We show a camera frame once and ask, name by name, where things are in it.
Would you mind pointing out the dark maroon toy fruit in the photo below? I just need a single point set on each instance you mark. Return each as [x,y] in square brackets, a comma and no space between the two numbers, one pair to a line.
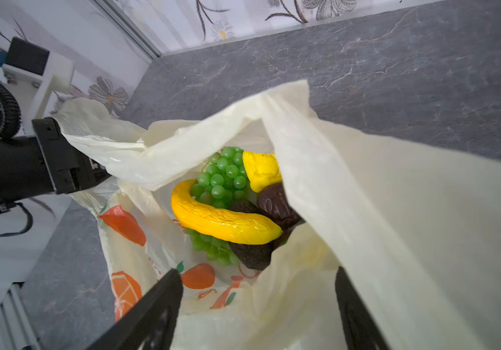
[273,203]

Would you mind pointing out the yellow toy banana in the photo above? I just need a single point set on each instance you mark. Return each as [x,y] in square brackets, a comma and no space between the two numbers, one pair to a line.
[231,226]

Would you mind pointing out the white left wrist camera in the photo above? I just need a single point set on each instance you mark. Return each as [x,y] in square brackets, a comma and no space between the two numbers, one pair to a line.
[29,75]

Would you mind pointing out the cream printed plastic bag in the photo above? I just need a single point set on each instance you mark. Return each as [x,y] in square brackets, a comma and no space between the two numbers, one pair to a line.
[416,228]

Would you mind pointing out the green toy grape bunch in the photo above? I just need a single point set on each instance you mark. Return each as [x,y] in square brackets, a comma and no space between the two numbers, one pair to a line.
[221,182]

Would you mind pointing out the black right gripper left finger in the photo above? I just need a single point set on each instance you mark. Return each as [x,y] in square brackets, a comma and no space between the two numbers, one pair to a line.
[151,323]

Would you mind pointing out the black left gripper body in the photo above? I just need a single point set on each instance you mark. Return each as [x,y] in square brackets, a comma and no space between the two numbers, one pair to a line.
[43,164]

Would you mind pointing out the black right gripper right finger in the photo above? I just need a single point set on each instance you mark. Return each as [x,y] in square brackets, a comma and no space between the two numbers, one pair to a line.
[360,330]

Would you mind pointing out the yellow toy lemon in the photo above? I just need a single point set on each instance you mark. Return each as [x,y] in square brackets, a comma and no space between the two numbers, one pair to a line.
[262,170]

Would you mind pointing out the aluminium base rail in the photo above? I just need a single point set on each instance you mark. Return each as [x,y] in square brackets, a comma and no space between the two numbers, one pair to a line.
[16,330]

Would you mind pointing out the dark brown toy avocado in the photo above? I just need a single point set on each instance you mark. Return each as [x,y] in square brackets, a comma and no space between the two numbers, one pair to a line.
[256,257]

